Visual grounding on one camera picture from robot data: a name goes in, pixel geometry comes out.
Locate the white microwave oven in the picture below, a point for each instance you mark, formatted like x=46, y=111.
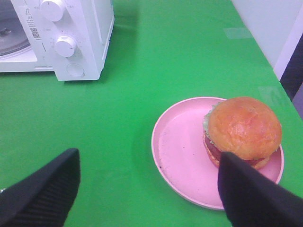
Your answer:
x=88, y=22

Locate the white warning label sticker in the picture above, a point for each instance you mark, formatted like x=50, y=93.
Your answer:
x=29, y=23

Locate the green table mat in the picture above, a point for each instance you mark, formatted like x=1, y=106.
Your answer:
x=161, y=52

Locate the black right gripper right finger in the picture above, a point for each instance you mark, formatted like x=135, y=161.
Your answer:
x=252, y=200

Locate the white microwave knob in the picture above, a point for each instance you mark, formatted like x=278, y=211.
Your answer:
x=53, y=10
x=65, y=46

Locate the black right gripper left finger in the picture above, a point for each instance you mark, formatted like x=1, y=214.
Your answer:
x=44, y=198

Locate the round white door button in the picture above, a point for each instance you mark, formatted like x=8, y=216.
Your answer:
x=75, y=70

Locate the burger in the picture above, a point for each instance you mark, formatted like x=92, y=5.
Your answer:
x=244, y=126

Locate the glass microwave turntable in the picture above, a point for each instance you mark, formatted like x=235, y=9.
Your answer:
x=12, y=35

